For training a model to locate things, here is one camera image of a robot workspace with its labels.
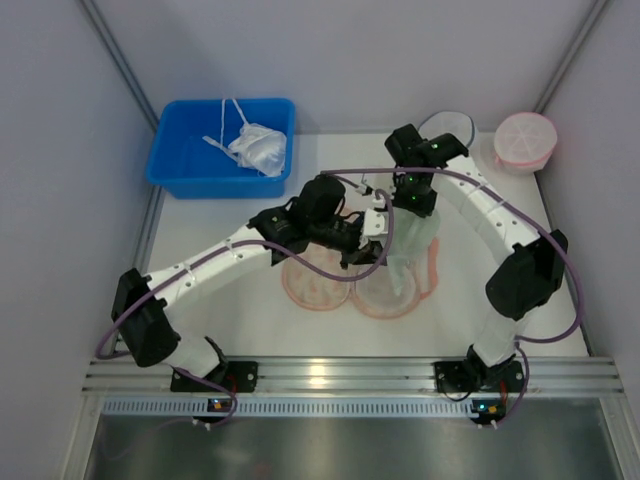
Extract slotted grey cable duct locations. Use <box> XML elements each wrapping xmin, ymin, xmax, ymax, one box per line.
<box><xmin>102</xmin><ymin>397</ymin><xmax>504</xmax><ymax>418</ymax></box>

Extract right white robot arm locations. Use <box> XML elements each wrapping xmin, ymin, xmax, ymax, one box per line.
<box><xmin>385</xmin><ymin>124</ymin><xmax>568</xmax><ymax>368</ymax></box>

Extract white bra in bin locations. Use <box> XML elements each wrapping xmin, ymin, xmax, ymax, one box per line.
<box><xmin>202</xmin><ymin>99</ymin><xmax>287</xmax><ymax>178</ymax></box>

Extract aluminium mounting rail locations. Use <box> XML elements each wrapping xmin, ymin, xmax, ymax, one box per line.
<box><xmin>82</xmin><ymin>357</ymin><xmax>624</xmax><ymax>398</ymax></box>

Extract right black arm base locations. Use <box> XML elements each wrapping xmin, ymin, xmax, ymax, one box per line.
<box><xmin>434</xmin><ymin>358</ymin><xmax>525</xmax><ymax>395</ymax></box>

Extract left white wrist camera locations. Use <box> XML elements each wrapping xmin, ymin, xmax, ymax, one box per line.
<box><xmin>361</xmin><ymin>208</ymin><xmax>389</xmax><ymax>239</ymax></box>

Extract light green bra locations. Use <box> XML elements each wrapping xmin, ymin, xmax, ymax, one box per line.
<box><xmin>386</xmin><ymin>207</ymin><xmax>441</xmax><ymax>299</ymax></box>

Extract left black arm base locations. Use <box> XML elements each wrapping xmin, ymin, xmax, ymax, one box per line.
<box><xmin>170</xmin><ymin>360</ymin><xmax>259</xmax><ymax>394</ymax></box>

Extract pink-trimmed round mesh bag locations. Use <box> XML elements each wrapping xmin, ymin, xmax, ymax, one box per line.
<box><xmin>493</xmin><ymin>112</ymin><xmax>558</xmax><ymax>175</ymax></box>

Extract blue-trimmed round mesh bag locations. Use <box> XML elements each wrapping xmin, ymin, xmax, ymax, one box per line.
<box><xmin>418</xmin><ymin>110</ymin><xmax>477</xmax><ymax>149</ymax></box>

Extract blue plastic bin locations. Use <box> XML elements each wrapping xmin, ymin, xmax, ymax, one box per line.
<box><xmin>146</xmin><ymin>98</ymin><xmax>296</xmax><ymax>200</ymax></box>

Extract pink floral laundry bag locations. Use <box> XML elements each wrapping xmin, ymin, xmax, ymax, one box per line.
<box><xmin>281</xmin><ymin>258</ymin><xmax>437</xmax><ymax>320</ymax></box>

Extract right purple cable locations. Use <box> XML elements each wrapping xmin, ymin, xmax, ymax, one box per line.
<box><xmin>319</xmin><ymin>167</ymin><xmax>585</xmax><ymax>427</ymax></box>

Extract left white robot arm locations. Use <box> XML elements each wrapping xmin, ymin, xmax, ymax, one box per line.
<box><xmin>111</xmin><ymin>175</ymin><xmax>394</xmax><ymax>385</ymax></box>

